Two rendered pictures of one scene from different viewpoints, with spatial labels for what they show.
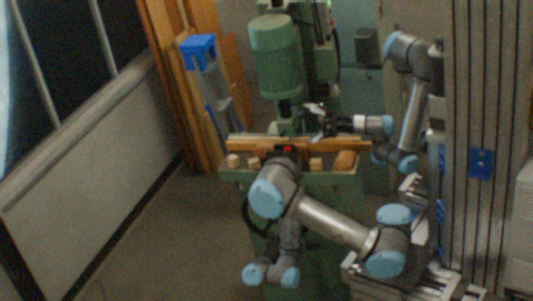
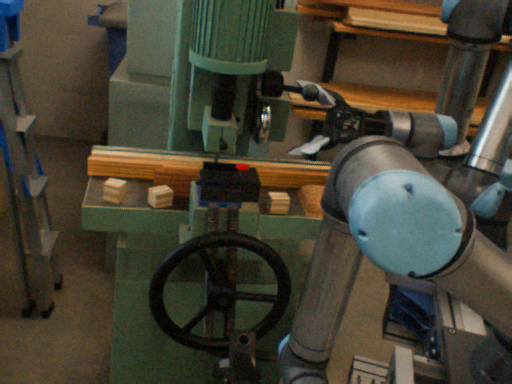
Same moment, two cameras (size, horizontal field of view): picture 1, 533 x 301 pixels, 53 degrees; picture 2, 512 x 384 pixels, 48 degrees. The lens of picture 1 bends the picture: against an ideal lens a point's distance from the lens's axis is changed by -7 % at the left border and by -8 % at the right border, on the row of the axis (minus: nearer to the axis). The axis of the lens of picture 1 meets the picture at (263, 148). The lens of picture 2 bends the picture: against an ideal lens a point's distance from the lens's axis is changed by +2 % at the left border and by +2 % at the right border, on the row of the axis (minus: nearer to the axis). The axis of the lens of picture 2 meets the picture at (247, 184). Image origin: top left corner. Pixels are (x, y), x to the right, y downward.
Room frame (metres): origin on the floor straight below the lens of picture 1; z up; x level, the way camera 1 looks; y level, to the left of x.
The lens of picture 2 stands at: (1.02, 0.50, 1.51)
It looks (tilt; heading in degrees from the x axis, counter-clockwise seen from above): 25 degrees down; 327
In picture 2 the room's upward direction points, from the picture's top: 8 degrees clockwise
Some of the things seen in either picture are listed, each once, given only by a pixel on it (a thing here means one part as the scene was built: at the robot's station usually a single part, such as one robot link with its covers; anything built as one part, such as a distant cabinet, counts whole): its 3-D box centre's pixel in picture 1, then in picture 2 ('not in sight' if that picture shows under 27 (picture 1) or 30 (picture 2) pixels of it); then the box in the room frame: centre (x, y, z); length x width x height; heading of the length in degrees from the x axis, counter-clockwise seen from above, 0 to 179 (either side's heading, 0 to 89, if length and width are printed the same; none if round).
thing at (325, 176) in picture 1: (287, 170); (217, 212); (2.03, -0.08, 0.87); 0.61 x 0.30 x 0.06; 68
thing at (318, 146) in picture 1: (298, 146); (227, 174); (2.12, -0.15, 0.92); 0.67 x 0.02 x 0.04; 68
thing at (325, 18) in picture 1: (323, 14); not in sight; (2.38, -0.37, 1.40); 0.10 x 0.06 x 0.16; 158
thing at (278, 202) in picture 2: (316, 164); (278, 202); (1.96, -0.20, 0.92); 0.04 x 0.03 x 0.04; 74
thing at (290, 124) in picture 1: (289, 123); (219, 131); (2.15, -0.13, 1.03); 0.14 x 0.07 x 0.09; 158
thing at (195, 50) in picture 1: (226, 128); (17, 166); (3.01, 0.19, 0.58); 0.27 x 0.25 x 1.16; 65
